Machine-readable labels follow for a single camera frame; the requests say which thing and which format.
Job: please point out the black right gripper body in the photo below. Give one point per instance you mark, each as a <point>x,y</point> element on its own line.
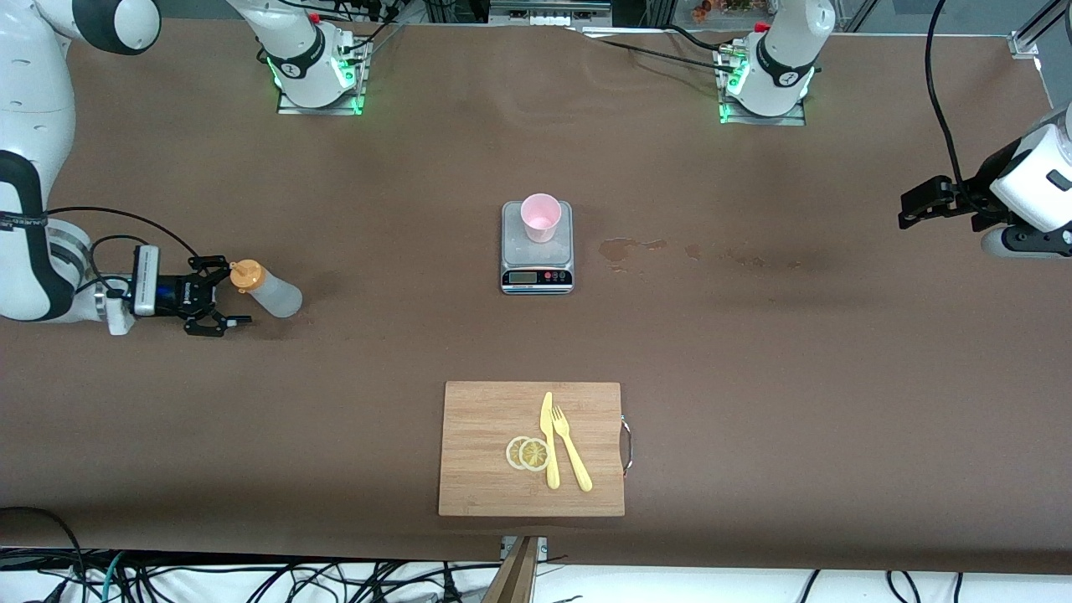
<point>177,293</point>

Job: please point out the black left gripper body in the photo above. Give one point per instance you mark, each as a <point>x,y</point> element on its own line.
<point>976,198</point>

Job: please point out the translucent orange-capped sauce bottle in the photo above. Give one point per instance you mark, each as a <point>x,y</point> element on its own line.
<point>272,293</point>

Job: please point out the pink plastic cup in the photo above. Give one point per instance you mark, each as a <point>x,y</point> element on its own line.
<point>541,216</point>

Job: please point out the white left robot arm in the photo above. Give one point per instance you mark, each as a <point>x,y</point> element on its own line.
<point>783,67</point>

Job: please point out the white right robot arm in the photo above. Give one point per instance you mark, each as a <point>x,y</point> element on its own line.
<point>33,167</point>

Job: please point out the wooden cutting board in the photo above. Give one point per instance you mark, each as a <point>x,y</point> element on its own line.
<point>486,452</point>

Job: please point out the yellow lemon slice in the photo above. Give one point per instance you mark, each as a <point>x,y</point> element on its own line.
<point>534,455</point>
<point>512,453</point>

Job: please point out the silver digital kitchen scale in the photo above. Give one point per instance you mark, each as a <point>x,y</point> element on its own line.
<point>537,255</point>

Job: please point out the yellow plastic knife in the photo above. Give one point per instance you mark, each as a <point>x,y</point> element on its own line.
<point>548,435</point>

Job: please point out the yellow plastic fork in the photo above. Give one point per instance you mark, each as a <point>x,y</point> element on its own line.
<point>574,456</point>

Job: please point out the wooden beam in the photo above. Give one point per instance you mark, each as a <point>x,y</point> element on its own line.
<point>512,578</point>

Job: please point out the white power strip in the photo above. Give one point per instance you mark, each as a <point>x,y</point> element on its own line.
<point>544,18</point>

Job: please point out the metal corner bracket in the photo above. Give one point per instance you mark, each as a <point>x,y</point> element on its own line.
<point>1018,43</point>

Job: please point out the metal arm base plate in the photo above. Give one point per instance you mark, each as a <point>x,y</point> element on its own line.
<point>322,107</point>
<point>762,119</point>

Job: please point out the small metal bracket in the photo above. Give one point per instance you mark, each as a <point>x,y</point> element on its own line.
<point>543,546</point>

